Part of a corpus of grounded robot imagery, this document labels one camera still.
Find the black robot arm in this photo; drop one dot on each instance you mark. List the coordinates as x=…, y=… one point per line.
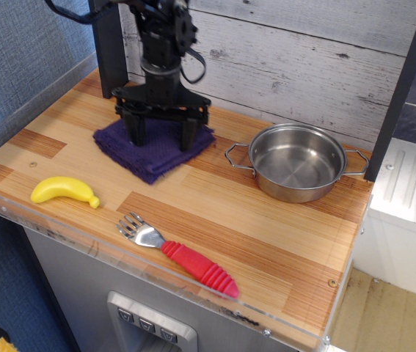
x=167, y=34

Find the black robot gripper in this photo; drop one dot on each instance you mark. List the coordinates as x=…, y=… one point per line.
x=162, y=97

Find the red handled metal fork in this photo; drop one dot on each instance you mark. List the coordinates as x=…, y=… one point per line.
x=204, y=270

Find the dark left frame post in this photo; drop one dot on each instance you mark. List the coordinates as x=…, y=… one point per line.
x=110, y=52

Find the clear acrylic front guard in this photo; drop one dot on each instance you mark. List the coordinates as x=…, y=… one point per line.
x=82, y=269

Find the purple cloth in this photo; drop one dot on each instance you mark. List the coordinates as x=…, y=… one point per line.
x=158, y=155

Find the silver button control panel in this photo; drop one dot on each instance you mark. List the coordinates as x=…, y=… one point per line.
x=142, y=328

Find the stainless steel pot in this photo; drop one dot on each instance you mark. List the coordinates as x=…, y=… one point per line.
x=299, y=163

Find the dark frame post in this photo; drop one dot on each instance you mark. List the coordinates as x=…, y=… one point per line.
x=110, y=52
x=397, y=102

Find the dark right frame post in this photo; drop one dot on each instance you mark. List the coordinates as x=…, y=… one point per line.
x=397, y=102

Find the white ribbed side appliance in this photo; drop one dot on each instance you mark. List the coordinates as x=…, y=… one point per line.
x=386, y=246

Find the yellow toy banana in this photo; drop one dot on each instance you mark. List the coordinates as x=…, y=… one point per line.
x=60, y=186

